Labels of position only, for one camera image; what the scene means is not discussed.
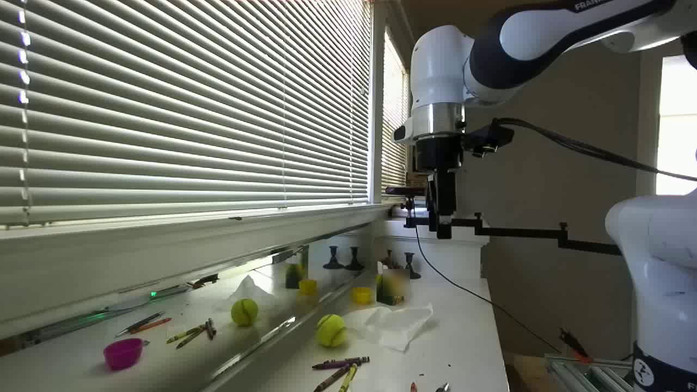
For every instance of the white crumpled cloth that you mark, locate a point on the white crumpled cloth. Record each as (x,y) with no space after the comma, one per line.
(395,326)

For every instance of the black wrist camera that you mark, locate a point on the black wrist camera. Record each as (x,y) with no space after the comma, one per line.
(490,137)

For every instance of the brown cardboard box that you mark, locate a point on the brown cardboard box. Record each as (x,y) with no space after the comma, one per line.
(528,374)

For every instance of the small yellow cup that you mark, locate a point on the small yellow cup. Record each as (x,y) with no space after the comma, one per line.
(362,295)

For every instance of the grey slotted rack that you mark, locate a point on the grey slotted rack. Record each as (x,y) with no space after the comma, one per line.
(589,374)

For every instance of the black candlestick stand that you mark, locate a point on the black candlestick stand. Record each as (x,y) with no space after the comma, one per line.
(409,266)
(356,260)
(332,260)

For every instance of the purple crayon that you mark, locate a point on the purple crayon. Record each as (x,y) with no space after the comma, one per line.
(341,362)

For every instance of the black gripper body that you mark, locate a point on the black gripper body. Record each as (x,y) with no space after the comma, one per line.
(438,154)

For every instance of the white window frame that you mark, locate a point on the white window frame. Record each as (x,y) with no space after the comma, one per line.
(182,254)

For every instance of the brown crayon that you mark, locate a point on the brown crayon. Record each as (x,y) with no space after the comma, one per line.
(329,379)

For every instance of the black camera on mount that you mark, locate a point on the black camera on mount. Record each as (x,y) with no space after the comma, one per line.
(404,190)

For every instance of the yellow green tennis ball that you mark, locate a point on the yellow green tennis ball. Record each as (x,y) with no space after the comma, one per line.
(332,329)

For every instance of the red black hand tool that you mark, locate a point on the red black hand tool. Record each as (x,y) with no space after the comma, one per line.
(573,344)

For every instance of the white horizontal window blinds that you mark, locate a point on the white horizontal window blinds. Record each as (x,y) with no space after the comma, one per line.
(182,110)

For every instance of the narrow window blinds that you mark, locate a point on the narrow window blinds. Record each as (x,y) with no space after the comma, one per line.
(395,110)

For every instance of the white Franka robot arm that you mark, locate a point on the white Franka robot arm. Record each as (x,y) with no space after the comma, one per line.
(443,67)

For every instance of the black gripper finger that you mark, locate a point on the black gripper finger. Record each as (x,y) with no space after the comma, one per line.
(448,203)
(433,198)

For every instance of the yellow crayon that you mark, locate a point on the yellow crayon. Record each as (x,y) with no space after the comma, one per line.
(350,378)

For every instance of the bright side window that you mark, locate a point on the bright side window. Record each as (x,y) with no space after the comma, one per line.
(678,123)

